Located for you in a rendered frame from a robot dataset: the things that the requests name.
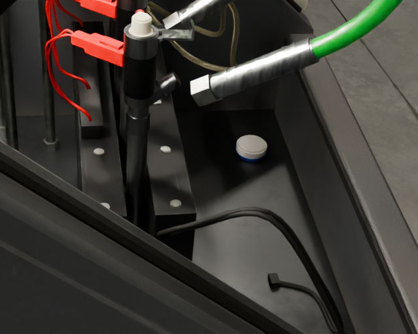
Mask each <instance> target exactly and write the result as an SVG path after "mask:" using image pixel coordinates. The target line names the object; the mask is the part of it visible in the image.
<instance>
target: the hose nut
mask: <svg viewBox="0 0 418 334"><path fill-rule="evenodd" d="M212 75H213V74H210V75H207V76H204V77H201V78H198V79H196V80H193V81H191V82H190V86H191V95H192V97H193V98H194V100H195V102H196V103H197V105H198V106H199V107H200V106H203V105H207V104H210V103H213V102H215V101H219V100H221V99H223V98H219V97H217V96H216V95H215V94H214V93H213V91H212V89H211V87H210V78H211V76H212Z"/></svg>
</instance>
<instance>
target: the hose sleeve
mask: <svg viewBox="0 0 418 334"><path fill-rule="evenodd" d="M312 39H313V38H311V37H309V38H306V39H304V40H301V41H298V42H294V43H292V44H290V45H288V46H283V47H282V48H280V49H278V50H275V51H272V52H270V53H268V54H264V55H262V56H260V57H257V58H254V59H252V60H249V61H247V62H244V63H242V64H237V65H235V66H234V67H231V68H226V69H224V70H223V71H221V72H218V73H216V74H213V75H212V76H211V78H210V87H211V89H212V91H213V93H214V94H215V95H216V96H217V97H219V98H223V97H225V96H228V95H231V94H235V93H238V92H239V91H243V90H246V89H248V88H249V87H253V86H255V85H258V84H261V83H263V82H267V81H269V80H272V79H274V78H278V77H280V76H283V75H285V74H288V73H293V72H296V70H299V69H303V68H306V67H307V66H310V65H313V64H316V63H318V62H319V61H320V59H318V58H317V57H316V56H315V54H314V52H313V48H312V44H311V41H312Z"/></svg>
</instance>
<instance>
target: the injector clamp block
mask: <svg viewBox="0 0 418 334"><path fill-rule="evenodd" d="M88 22H93V25H94V33H98V34H100V35H103V36H105V28H104V22H102V21H88ZM97 63H98V76H99V83H100V95H101V102H102V115H103V121H104V137H103V138H92V139H82V137H81V132H80V112H79V110H78V109H77V108H75V117H76V142H77V169H78V189H79V190H80V191H81V192H83V193H85V194H86V195H88V196H90V197H91V198H93V199H94V200H96V201H97V202H99V203H101V204H102V205H104V206H105V207H107V208H108V209H110V210H112V211H113V212H115V213H116V214H118V215H119V216H121V217H123V218H124V219H126V220H127V208H126V181H127V172H124V171H123V170H122V169H121V158H120V153H119V135H117V126H116V120H115V109H114V104H113V93H112V88H111V77H110V71H109V62H107V61H105V60H102V59H99V58H97ZM166 75H167V71H166V68H165V61H164V58H163V53H162V49H161V43H158V52H157V75H156V80H157V79H161V78H163V77H165V76H166ZM73 84H74V103H75V104H76V105H78V106H79V102H78V83H77V79H76V78H73ZM149 111H150V112H151V116H150V129H149V130H148V139H147V168H146V184H145V214H144V222H142V224H140V225H136V226H137V227H138V228H140V229H142V230H143V231H144V232H146V233H148V234H150V235H151V236H152V237H154V238H156V239H157V240H159V241H160V242H162V243H164V244H165V245H166V246H168V247H170V248H172V249H173V250H174V251H176V252H178V253H179V254H181V255H183V256H184V257H186V258H187V259H189V260H191V261H192V255H193V248H194V235H195V229H191V230H188V231H184V232H181V233H179V234H177V235H173V236H170V235H169V234H167V235H163V236H160V237H158V236H156V234H157V233H158V232H159V231H161V230H163V229H168V228H170V227H175V226H178V225H184V224H187V223H191V222H194V221H196V214H197V212H196V206H195V202H194V197H193V193H192V188H191V184H190V178H189V175H188V169H187V166H186V160H185V157H184V150H183V147H182V141H181V138H180V132H179V129H178V123H177V119H176V114H175V110H174V105H173V99H172V95H171V92H170V93H168V95H167V96H165V97H164V98H162V99H160V100H158V101H157V102H155V103H154V102H153V104H152V105H151V106H149Z"/></svg>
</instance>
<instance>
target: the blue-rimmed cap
mask: <svg viewBox="0 0 418 334"><path fill-rule="evenodd" d="M235 152H236V155H237V156H238V157H239V158H241V159H242V160H245V161H248V162H258V161H260V160H263V159H264V158H265V157H266V154H267V143H266V142H265V141H264V140H263V139H262V138H260V137H258V136H255V135H246V136H242V137H240V138H239V139H238V140H237V143H236V149H235Z"/></svg>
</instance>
